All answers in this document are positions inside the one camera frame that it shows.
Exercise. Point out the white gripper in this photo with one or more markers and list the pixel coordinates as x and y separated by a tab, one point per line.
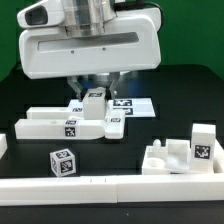
63	38

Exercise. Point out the white tagged block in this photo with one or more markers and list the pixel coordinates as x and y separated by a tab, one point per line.
94	104

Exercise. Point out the white chair seat block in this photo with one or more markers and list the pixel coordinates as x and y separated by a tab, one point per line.
172	158

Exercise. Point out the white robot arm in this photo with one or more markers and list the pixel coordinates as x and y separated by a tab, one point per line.
70	38

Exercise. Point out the white tagged sheet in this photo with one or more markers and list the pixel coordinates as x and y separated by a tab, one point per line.
133	107

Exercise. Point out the white tagged cube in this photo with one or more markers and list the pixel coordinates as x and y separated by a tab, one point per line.
62	162

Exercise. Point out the white block left edge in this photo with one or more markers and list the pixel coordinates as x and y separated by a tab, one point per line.
3	144

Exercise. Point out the white right rail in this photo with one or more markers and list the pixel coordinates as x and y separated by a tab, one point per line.
218	158

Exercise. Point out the white rail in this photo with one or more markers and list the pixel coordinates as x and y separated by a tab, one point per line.
111	189
218	158

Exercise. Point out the white front rail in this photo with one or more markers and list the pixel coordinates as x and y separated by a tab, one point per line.
111	189

